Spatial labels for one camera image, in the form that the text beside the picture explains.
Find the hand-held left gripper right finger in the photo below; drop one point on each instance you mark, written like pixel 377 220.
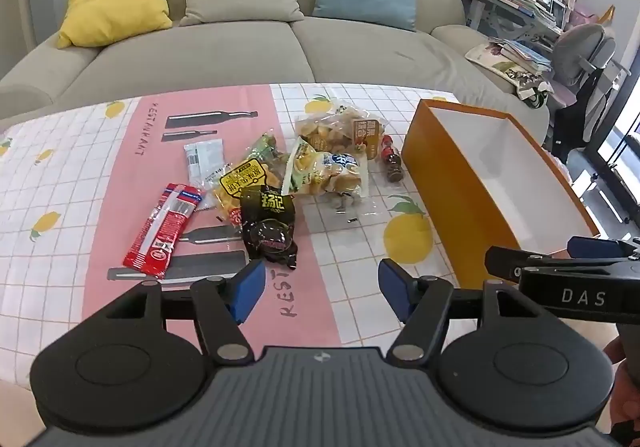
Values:
pixel 394 289

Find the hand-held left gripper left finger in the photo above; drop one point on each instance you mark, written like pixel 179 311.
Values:
pixel 247 289

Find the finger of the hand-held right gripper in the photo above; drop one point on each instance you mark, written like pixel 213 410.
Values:
pixel 510 263
pixel 595 247

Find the black snack packet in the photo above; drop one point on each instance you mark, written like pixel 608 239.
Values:
pixel 267 232

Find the orange cardboard box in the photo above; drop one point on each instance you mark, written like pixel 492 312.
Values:
pixel 450 187

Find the yellow snack packet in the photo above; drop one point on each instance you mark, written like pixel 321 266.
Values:
pixel 240 187

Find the red sausage packet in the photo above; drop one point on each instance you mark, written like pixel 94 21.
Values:
pixel 160 232

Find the small red-capped bottle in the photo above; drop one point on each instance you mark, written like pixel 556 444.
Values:
pixel 391 162

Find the white sachet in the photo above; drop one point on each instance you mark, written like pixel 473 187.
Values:
pixel 202 159

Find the blue white snack bag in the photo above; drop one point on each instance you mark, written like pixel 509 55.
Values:
pixel 325 167

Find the green snack packet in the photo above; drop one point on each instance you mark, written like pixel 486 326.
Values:
pixel 265 147

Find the clear dried fruit chips bag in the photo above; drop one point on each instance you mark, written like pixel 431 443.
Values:
pixel 325 129

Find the person's right hand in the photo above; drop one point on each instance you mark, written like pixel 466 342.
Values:
pixel 627 392

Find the black clothing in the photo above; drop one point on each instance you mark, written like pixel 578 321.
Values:
pixel 572 122

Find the printed tote bag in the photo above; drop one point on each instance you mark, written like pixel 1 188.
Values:
pixel 500 64

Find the grey office chair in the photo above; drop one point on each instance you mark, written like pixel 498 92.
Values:
pixel 575 47

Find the stack of magazines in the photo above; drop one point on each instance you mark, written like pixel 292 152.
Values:
pixel 525 54

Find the pink checked lemon tablecloth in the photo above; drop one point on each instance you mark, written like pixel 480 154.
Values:
pixel 75 167

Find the beige sofa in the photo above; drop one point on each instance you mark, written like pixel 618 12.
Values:
pixel 200 57

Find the tablet screen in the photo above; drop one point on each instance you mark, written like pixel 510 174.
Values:
pixel 559 12

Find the grey desk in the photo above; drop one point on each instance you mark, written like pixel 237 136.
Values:
pixel 487 9

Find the yellow pillow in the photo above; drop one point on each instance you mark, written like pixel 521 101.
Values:
pixel 110 7

